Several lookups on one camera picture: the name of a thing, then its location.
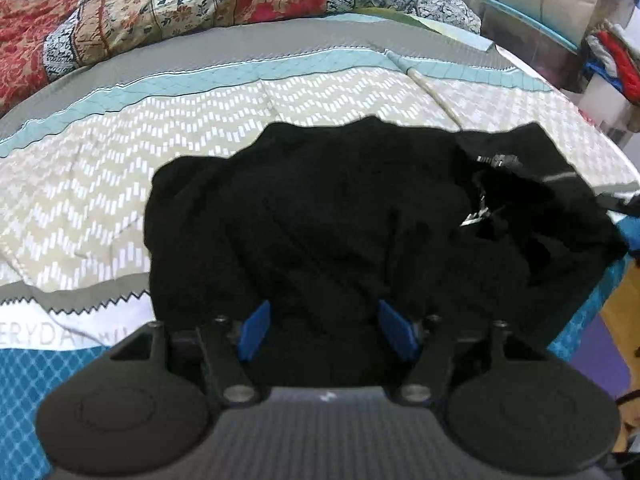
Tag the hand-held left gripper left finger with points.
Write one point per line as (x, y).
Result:
(255, 332)

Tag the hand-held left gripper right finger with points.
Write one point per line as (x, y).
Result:
(397, 332)

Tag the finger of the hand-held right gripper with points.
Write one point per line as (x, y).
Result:
(622, 206)

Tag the black pants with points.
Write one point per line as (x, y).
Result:
(325, 210)

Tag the white storage box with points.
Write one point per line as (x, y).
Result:
(607, 105)

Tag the pile of colourful clothes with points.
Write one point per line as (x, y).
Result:
(617, 55)

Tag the purple mat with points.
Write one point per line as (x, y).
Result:
(595, 360)

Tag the clear storage box teal lid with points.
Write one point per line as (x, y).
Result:
(530, 35)

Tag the teal grey beige patterned bedspread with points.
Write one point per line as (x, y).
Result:
(150, 160)

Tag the light blue yellow cloth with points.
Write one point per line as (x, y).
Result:
(395, 16)

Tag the floral patchwork quilt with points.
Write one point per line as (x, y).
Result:
(175, 5)

